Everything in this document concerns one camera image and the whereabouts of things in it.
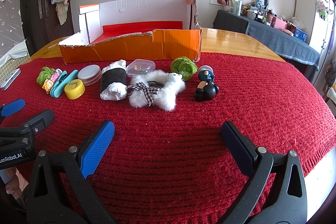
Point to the white wardrobe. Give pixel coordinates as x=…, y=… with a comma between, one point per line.
x=317, y=18

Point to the dark wooden door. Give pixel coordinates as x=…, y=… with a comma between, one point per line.
x=41, y=25

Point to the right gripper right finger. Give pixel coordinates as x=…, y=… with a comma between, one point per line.
x=287, y=201

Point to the white round container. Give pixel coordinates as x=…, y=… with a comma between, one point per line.
x=89, y=74

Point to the white fluffy star plush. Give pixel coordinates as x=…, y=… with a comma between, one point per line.
x=156, y=88

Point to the red knitted table mat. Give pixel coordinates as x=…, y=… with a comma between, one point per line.
x=173, y=167

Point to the white phone device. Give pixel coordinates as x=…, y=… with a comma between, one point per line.
x=10, y=78

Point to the green scrunchie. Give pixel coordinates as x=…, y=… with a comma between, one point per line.
x=45, y=74
x=184, y=66

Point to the yellow round cap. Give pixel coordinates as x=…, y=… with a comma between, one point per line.
x=74, y=89

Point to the clear small plastic box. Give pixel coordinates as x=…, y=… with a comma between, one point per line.
x=140, y=67

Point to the side table blue cloth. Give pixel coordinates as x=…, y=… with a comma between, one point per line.
x=276, y=40

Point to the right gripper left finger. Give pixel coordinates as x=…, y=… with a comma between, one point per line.
x=47, y=200

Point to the blue black figurine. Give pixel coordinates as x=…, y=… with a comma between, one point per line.
x=207, y=89

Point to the black white cloth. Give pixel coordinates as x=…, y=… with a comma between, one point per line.
x=113, y=82

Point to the teal plastic clip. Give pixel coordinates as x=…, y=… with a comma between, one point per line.
x=61, y=82

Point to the pink yellow doll figure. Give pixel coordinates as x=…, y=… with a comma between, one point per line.
x=51, y=80

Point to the orange cardboard box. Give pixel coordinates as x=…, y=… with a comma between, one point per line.
x=135, y=29

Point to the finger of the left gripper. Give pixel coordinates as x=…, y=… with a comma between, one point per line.
x=11, y=108
x=37, y=124

